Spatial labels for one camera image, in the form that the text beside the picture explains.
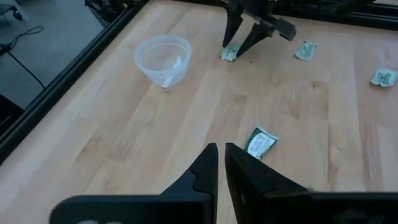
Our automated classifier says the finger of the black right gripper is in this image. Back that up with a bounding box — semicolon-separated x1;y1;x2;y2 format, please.
221;5;244;49
236;17;297;58

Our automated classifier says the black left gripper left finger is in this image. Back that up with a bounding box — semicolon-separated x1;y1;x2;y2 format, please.
49;142;220;224

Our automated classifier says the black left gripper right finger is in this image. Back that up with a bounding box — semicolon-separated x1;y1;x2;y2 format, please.
224;142;398;224

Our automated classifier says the clear bowl with white label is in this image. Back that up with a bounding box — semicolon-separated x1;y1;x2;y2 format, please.
134;34;192;89

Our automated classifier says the black tower box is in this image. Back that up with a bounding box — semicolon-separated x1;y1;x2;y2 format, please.
0;93;25;136

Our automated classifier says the grey floor equipment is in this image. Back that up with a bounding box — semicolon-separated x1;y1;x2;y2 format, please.
0;0;24;22

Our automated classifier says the black aluminium table frame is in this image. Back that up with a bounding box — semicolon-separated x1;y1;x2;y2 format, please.
0;0;398;164

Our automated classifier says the black floor cable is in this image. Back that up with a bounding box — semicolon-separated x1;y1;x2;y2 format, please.
0;26;47;90

